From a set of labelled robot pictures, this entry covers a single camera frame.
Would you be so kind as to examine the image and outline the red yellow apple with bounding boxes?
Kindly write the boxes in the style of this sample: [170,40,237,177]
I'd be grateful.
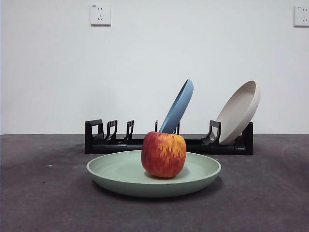
[141,131,187,179]

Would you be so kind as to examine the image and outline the green plate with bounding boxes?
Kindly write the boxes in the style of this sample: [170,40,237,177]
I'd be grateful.
[86,149,222,198]

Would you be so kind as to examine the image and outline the blue plate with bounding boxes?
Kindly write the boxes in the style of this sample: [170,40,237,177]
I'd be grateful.
[158,78,194,134]

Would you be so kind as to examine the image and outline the black plate rack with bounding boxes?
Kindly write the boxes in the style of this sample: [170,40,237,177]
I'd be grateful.
[84,119,253,155]

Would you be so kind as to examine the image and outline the cream white plate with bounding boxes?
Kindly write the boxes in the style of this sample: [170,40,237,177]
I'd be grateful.
[215,80,261,145]

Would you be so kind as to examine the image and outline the white wall socket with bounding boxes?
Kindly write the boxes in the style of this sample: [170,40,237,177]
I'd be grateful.
[90,4,112,27]
[294,5,309,27]

